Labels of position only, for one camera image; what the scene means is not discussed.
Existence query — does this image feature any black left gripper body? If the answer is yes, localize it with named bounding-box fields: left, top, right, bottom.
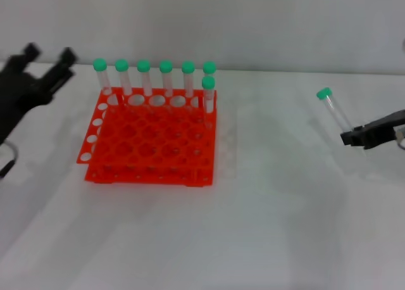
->
left=0, top=56, right=54, bottom=142

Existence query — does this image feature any orange test tube rack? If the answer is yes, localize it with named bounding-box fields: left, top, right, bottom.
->
left=77, top=86, right=218, bottom=188

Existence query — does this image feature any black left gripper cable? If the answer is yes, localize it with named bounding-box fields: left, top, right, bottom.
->
left=0, top=140, right=21, bottom=179

